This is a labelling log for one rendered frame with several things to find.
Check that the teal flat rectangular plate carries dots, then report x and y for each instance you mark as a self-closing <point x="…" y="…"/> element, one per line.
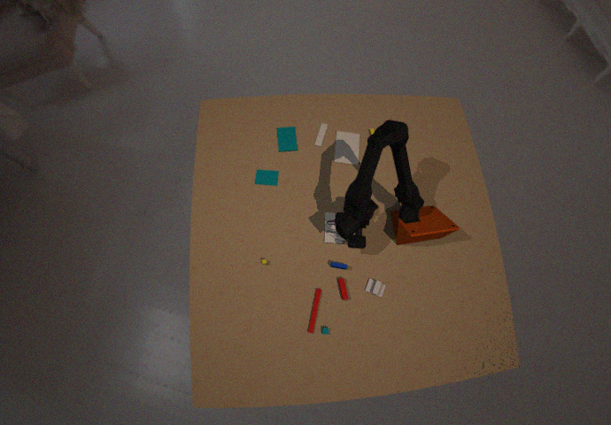
<point x="287" y="139"/>

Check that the teal flat rectangular block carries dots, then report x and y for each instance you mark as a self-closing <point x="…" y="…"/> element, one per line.
<point x="268" y="177"/>

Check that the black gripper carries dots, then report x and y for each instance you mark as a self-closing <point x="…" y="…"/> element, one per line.
<point x="358" y="240"/>

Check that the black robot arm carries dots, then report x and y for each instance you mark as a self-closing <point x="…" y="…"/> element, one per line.
<point x="394" y="134"/>

